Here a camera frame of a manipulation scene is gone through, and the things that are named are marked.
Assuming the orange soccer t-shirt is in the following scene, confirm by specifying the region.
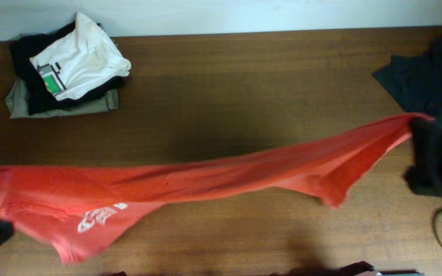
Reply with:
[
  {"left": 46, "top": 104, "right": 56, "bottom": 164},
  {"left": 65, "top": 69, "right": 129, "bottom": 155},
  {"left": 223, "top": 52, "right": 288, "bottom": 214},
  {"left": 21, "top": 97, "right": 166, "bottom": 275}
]
[{"left": 0, "top": 113, "right": 417, "bottom": 264}]

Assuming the dark navy t-shirt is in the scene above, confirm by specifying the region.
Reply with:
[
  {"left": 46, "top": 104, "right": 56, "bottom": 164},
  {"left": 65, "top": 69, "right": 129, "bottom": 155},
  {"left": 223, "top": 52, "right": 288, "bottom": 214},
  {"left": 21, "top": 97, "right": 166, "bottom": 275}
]
[{"left": 372, "top": 33, "right": 442, "bottom": 273}]

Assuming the beige folded garment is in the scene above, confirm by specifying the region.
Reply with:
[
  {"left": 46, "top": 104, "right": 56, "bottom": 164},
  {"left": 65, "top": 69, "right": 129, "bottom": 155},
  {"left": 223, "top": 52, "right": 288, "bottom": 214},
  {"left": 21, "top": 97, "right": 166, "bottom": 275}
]
[{"left": 5, "top": 78, "right": 119, "bottom": 119}]

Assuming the black folded garment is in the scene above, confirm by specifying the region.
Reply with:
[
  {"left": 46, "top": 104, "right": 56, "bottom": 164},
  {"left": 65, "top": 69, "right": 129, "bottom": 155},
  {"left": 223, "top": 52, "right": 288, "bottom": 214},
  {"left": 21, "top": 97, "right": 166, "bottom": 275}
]
[{"left": 9, "top": 21, "right": 125, "bottom": 115}]

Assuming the white folded t-shirt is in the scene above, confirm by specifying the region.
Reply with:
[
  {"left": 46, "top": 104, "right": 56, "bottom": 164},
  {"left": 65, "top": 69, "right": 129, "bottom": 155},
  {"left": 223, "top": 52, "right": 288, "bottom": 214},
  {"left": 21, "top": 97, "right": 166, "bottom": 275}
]
[{"left": 29, "top": 12, "right": 131, "bottom": 101}]

